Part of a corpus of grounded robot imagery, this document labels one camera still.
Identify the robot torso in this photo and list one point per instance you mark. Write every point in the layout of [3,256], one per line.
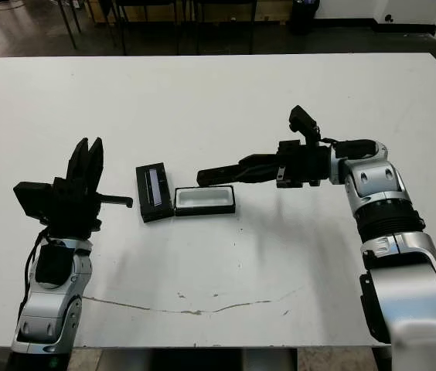
[198,361]

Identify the black box lid with print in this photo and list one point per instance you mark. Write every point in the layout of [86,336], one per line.
[146,201]

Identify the black door stop knob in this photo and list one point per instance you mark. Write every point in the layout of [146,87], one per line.
[389,18]

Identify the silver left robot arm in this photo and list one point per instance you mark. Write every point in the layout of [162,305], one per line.
[48,305]

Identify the black waste bin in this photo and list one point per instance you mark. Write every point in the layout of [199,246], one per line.
[305,17]

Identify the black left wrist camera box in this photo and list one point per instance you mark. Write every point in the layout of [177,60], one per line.
[32,201]

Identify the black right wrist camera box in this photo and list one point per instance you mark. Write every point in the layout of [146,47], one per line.
[301,118]

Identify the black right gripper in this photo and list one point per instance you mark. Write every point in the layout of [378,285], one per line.
[310,166]

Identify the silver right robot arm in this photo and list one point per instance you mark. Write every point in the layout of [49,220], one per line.
[376,181]

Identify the black box base white insert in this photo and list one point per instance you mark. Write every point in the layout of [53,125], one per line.
[204,210]

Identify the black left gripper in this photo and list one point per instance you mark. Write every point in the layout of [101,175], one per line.
[75,210]

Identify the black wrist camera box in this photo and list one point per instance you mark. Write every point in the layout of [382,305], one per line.
[32,201]
[301,118]

